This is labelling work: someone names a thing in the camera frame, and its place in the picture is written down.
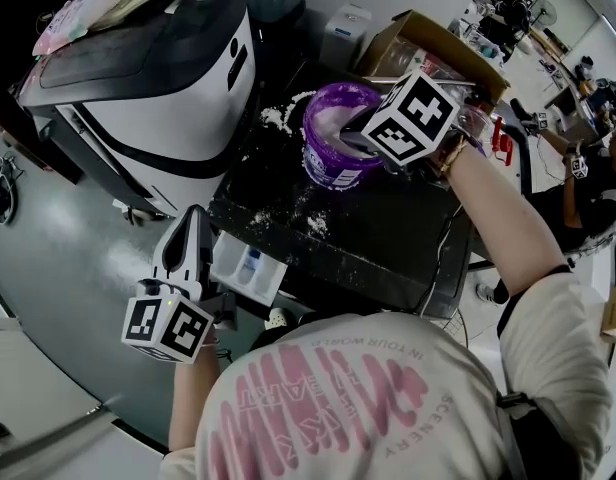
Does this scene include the white plastic box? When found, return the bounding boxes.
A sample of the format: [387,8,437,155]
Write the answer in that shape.
[321,1,373,72]

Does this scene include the black table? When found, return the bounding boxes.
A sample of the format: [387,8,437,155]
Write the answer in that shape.
[480,117,535,269]

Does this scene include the person's left forearm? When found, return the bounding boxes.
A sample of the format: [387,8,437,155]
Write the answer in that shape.
[167,340,229,452]

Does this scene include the purple detergent powder tub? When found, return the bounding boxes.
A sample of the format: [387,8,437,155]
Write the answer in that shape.
[301,81,389,192]

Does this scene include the large open cardboard box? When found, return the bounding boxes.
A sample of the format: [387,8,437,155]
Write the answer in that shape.
[355,9,512,114]

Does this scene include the small cardboard box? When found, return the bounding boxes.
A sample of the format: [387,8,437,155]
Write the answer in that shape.
[600,285,616,344]

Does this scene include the colourful beaded bracelet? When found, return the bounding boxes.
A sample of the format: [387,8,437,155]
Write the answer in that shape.
[434,131,470,177]

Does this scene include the black washing machine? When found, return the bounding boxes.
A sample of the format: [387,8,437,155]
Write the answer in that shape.
[207,60,472,319]

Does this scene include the standing fan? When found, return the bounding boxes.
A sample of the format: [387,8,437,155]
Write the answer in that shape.
[530,0,559,32]

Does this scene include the white door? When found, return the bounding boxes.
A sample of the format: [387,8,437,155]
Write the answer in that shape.
[0,315,119,480]

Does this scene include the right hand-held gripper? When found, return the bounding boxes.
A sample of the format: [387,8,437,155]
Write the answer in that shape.
[340,70,460,175]

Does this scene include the white and black robot machine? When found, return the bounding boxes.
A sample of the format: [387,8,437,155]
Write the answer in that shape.
[17,0,257,214]

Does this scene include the white powder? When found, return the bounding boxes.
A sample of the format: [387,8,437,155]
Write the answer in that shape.
[260,90,314,134]

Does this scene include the thin metal rod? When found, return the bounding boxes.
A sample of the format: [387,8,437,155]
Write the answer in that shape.
[362,75,477,90]

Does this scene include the white detergent drawer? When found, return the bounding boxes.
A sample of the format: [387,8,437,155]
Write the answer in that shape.
[210,231,289,307]

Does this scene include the person's black trousers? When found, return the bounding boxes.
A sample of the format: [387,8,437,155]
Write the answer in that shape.
[247,310,349,354]

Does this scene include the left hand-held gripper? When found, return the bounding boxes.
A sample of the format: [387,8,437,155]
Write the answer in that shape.
[120,204,239,364]

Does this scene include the person's right forearm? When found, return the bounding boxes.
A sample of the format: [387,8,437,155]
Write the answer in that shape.
[437,135,573,297]

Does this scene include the person's white shoe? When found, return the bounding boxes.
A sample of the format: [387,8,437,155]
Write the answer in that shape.
[263,306,290,332]

